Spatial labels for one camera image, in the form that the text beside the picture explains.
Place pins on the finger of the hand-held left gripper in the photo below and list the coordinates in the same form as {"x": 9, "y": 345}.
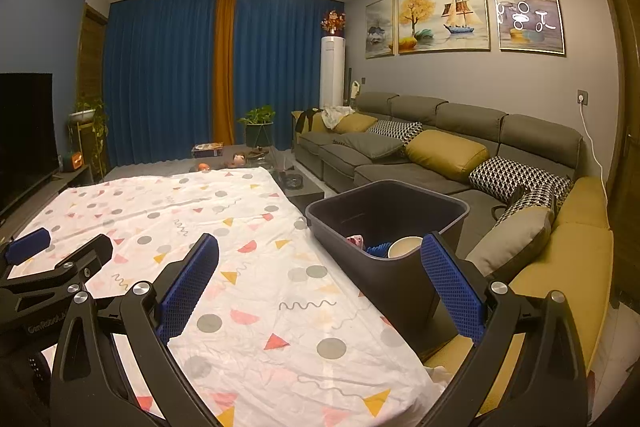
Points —
{"x": 27, "y": 246}
{"x": 85, "y": 257}

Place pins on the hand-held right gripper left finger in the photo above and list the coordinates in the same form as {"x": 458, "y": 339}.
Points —
{"x": 192, "y": 277}

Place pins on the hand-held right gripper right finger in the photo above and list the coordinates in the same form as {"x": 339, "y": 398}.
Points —
{"x": 452, "y": 287}

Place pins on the grey plastic bin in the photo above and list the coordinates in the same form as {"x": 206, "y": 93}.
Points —
{"x": 390, "y": 292}

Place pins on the blue foam net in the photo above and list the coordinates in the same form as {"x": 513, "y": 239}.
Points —
{"x": 380, "y": 251}

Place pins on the plump grey cushion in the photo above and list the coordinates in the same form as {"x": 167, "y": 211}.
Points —
{"x": 510, "y": 242}

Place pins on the grey television cabinet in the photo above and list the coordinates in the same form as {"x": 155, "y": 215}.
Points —
{"x": 70, "y": 179}

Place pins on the patterned white tablecloth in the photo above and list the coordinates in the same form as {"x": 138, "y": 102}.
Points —
{"x": 250, "y": 207}

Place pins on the small orange speaker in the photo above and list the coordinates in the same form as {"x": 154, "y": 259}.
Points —
{"x": 72, "y": 162}

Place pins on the black television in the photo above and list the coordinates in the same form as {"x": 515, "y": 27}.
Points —
{"x": 25, "y": 137}

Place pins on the black device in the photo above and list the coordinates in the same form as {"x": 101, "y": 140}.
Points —
{"x": 515, "y": 196}

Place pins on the houndstooth cushion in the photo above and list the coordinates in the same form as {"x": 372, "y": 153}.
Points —
{"x": 535, "y": 204}
{"x": 397, "y": 131}
{"x": 515, "y": 174}

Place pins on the small brown figurine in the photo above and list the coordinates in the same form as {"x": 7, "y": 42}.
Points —
{"x": 237, "y": 160}

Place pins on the flat printed box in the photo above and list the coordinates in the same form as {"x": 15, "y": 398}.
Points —
{"x": 207, "y": 150}

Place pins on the grey and yellow sofa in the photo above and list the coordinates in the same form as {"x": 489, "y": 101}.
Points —
{"x": 390, "y": 172}

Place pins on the large yellow cushion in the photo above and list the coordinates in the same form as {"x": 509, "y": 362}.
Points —
{"x": 447, "y": 154}

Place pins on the potted trailing plant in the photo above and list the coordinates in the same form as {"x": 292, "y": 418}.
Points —
{"x": 90, "y": 117}

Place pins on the potted plant in dark pot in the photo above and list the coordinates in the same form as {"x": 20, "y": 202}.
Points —
{"x": 257, "y": 127}

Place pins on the flat grey cushion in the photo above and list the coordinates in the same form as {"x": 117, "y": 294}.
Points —
{"x": 367, "y": 146}

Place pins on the small yellow cushion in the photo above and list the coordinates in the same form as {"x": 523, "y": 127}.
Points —
{"x": 355, "y": 123}

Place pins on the black garment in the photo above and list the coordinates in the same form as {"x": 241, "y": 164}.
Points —
{"x": 306, "y": 122}

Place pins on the blue curtain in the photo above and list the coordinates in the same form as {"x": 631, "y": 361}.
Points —
{"x": 160, "y": 77}
{"x": 285, "y": 57}

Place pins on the white clothes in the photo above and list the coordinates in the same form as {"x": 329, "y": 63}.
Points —
{"x": 337, "y": 116}

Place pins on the orange curtain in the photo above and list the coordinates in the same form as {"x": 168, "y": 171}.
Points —
{"x": 224, "y": 67}

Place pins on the small white bag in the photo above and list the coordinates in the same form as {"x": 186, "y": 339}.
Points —
{"x": 355, "y": 89}

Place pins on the white standing air conditioner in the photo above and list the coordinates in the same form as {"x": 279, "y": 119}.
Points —
{"x": 332, "y": 72}

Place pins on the small grey landscape painting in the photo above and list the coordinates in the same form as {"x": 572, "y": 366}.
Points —
{"x": 381, "y": 29}

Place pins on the sailboat and tree painting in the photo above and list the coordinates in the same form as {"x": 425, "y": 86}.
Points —
{"x": 442, "y": 14}

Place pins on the purple sky painting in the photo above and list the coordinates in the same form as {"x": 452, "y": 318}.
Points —
{"x": 527, "y": 9}

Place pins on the artificial flower decoration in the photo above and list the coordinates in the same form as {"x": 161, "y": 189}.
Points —
{"x": 333, "y": 23}

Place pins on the wall power socket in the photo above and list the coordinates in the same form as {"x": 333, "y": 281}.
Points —
{"x": 582, "y": 96}

